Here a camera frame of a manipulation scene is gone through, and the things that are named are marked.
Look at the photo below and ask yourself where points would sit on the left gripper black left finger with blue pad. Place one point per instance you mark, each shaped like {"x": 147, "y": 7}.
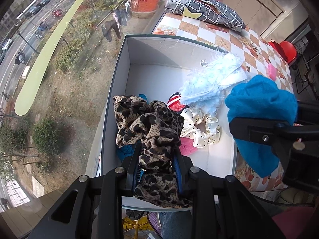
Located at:
{"x": 134, "y": 171}

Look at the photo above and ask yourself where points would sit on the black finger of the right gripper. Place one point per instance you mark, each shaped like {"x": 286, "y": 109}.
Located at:
{"x": 269, "y": 132}

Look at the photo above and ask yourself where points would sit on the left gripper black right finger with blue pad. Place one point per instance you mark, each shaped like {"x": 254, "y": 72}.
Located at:
{"x": 182, "y": 164}

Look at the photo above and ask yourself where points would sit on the pink sponge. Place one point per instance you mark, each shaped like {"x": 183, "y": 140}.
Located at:
{"x": 186, "y": 148}
{"x": 271, "y": 72}

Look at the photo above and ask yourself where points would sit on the blue mesh cloth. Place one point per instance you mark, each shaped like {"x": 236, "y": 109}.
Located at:
{"x": 127, "y": 149}

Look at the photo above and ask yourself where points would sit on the leopard print scarf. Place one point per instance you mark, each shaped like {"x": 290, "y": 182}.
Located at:
{"x": 158, "y": 129}

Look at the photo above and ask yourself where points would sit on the white polka dot scrunchie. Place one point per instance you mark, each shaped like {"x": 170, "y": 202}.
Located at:
{"x": 201, "y": 128}

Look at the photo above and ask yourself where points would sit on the white feather fluffy item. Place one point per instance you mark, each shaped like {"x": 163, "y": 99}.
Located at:
{"x": 205, "y": 88}

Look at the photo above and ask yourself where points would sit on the checkered tablecloth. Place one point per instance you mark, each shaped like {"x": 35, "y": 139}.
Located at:
{"x": 260, "y": 169}

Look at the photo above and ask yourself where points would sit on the red plastic stool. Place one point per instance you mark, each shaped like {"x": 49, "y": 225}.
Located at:
{"x": 286, "y": 50}

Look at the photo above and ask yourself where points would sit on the grey plaid pillow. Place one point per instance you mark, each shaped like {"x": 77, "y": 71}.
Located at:
{"x": 209, "y": 11}

